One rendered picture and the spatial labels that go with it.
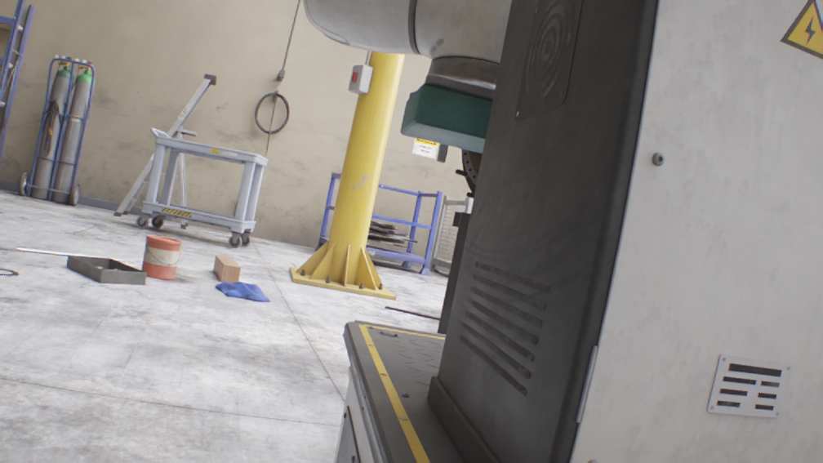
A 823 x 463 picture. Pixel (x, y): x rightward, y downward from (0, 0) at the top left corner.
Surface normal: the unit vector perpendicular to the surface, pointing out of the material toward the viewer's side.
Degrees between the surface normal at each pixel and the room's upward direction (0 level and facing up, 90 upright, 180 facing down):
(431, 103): 90
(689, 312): 90
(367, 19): 127
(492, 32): 92
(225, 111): 90
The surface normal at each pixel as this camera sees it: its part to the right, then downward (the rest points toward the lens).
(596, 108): -0.96, -0.19
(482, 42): -0.06, 0.11
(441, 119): 0.19, 0.05
